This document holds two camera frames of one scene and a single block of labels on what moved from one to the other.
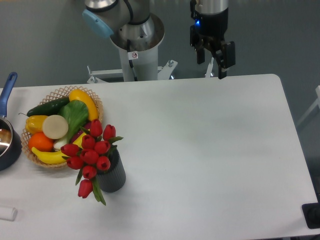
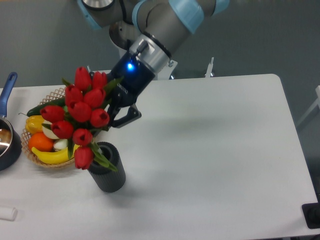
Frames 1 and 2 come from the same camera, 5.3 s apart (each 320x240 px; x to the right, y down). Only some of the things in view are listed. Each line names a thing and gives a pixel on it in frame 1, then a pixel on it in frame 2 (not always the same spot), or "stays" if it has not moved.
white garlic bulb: [59, 143] stays
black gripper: [209, 32] -> [136, 77]
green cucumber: [48, 109] stays
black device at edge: [311, 213] stays
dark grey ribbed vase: [113, 179] stays
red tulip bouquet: [93, 154] -> [83, 116]
